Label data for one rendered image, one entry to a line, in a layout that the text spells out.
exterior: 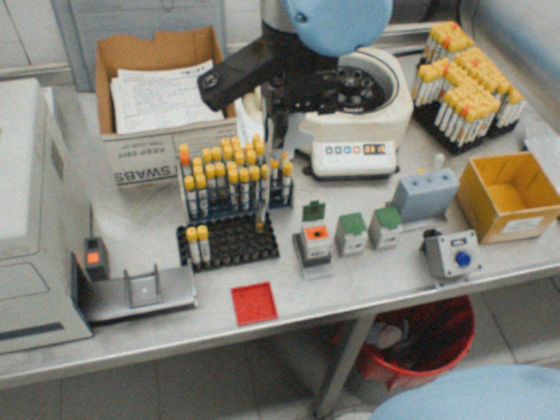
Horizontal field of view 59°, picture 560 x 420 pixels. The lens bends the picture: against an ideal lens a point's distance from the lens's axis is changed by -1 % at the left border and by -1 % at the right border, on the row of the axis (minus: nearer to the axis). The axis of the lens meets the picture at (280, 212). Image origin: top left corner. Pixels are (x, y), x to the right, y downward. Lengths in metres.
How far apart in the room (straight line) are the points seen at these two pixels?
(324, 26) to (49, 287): 0.50
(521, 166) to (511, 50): 0.73
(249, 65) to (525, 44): 0.31
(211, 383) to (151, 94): 0.99
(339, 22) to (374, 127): 0.62
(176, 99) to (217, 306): 0.45
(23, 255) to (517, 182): 0.88
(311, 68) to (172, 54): 0.60
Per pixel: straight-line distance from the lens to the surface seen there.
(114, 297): 0.84
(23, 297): 0.74
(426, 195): 0.92
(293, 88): 0.58
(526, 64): 0.35
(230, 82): 0.57
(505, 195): 1.09
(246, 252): 0.88
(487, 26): 0.39
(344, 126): 0.98
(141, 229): 0.95
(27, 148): 0.70
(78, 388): 1.81
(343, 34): 0.39
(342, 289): 0.88
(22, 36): 1.22
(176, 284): 0.83
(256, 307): 0.85
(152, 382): 1.75
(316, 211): 0.84
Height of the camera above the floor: 1.64
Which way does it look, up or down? 54 degrees down
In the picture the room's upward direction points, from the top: 4 degrees clockwise
